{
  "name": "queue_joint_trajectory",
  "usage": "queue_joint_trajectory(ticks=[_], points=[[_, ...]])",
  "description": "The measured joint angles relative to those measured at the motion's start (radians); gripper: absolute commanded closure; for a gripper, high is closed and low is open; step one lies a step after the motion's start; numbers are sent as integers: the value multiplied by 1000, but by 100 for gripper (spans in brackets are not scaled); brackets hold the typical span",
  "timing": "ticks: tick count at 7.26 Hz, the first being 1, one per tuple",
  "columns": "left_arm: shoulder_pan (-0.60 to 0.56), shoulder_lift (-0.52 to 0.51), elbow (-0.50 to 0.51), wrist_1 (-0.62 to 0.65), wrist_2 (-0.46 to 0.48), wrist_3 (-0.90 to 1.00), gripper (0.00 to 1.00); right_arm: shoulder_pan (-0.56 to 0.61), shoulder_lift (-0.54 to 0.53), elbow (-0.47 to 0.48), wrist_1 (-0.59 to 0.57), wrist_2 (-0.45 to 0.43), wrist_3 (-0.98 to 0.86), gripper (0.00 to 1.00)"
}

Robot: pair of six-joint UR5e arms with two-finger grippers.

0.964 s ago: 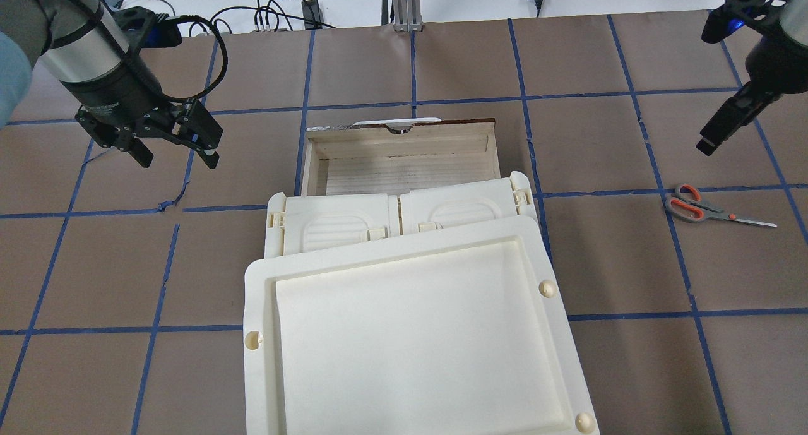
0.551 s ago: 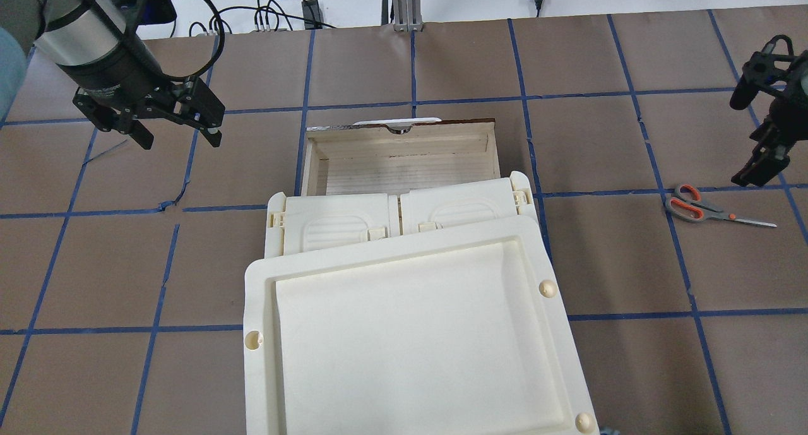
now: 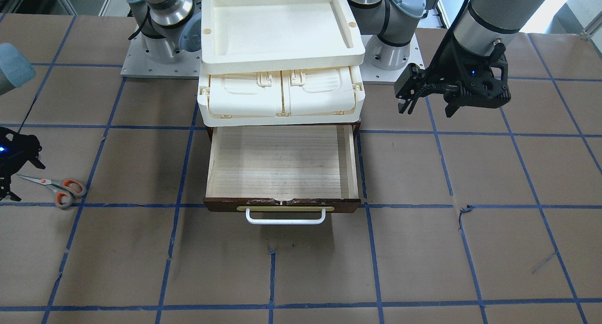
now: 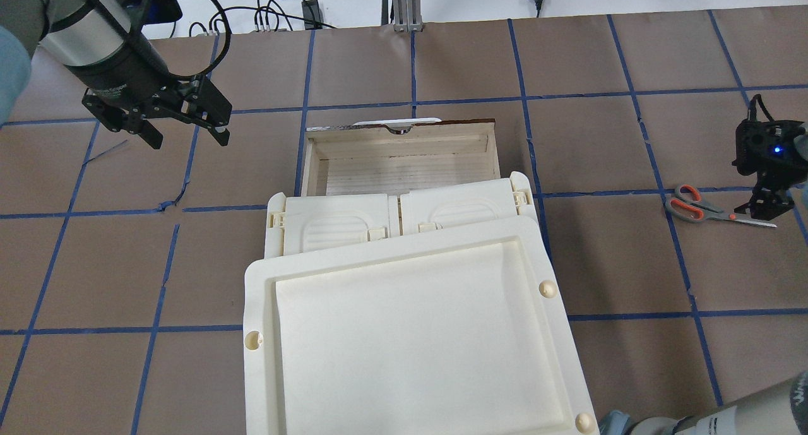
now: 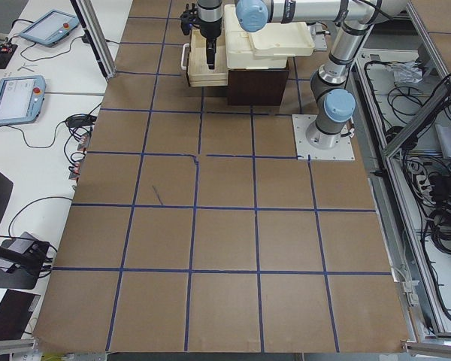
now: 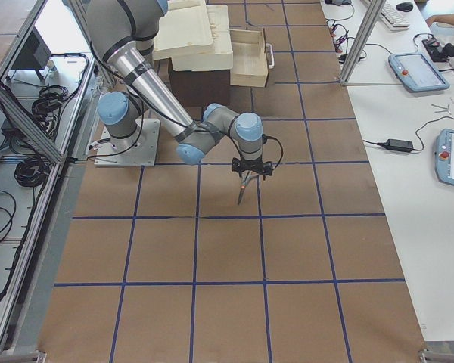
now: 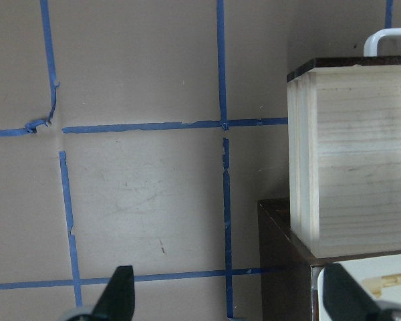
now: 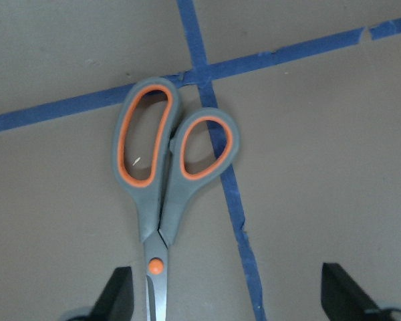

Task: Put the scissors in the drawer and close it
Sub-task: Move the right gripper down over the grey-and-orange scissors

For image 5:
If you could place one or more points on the upper blue teach pendant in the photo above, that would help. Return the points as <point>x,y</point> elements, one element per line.
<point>50,28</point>

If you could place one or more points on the blue teach pendant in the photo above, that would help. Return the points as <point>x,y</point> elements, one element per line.
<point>50,28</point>
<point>21,99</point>

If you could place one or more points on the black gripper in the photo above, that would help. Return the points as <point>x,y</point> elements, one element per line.
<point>210,32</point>

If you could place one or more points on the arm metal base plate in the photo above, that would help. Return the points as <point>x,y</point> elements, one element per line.
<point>311,144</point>

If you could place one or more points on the cream plastic tray lid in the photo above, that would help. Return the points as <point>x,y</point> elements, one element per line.
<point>276,39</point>

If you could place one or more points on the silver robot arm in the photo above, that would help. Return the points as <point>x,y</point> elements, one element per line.
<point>356,18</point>

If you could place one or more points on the aluminium frame post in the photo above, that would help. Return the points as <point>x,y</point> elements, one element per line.
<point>89,21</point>

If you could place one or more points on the white drawer handle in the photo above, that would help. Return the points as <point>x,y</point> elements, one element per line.
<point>184,56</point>

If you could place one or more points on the black monitor stand base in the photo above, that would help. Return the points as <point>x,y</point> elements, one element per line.
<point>23,260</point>

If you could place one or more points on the lower blue teach pendant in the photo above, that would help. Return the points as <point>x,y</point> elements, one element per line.
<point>21,99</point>

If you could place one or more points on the dark brown wooden cabinet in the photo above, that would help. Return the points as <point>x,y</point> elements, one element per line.
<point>257,87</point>

